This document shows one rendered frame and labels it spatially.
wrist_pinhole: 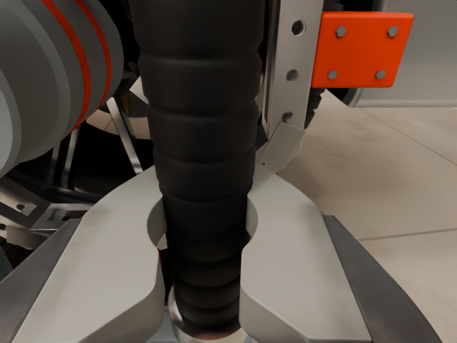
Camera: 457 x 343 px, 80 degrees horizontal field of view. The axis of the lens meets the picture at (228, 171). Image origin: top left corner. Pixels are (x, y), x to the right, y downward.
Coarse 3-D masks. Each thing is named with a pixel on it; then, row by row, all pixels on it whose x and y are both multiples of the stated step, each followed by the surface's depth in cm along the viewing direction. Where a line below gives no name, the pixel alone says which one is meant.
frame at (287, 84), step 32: (288, 0) 25; (320, 0) 25; (288, 32) 26; (288, 64) 28; (288, 96) 30; (288, 128) 31; (256, 160) 34; (288, 160) 34; (0, 192) 40; (0, 224) 39; (32, 224) 39
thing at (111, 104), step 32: (128, 0) 33; (128, 32) 39; (128, 64) 42; (256, 96) 39; (96, 128) 64; (128, 128) 42; (32, 160) 46; (64, 160) 51; (96, 160) 54; (128, 160) 57; (64, 192) 46; (96, 192) 47
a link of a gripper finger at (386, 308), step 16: (336, 224) 8; (336, 240) 8; (352, 240) 8; (352, 256) 7; (368, 256) 7; (352, 272) 7; (368, 272) 7; (384, 272) 7; (352, 288) 6; (368, 288) 6; (384, 288) 6; (400, 288) 6; (368, 304) 6; (384, 304) 6; (400, 304) 6; (368, 320) 6; (384, 320) 6; (400, 320) 6; (416, 320) 6; (384, 336) 6; (400, 336) 6; (416, 336) 6; (432, 336) 6
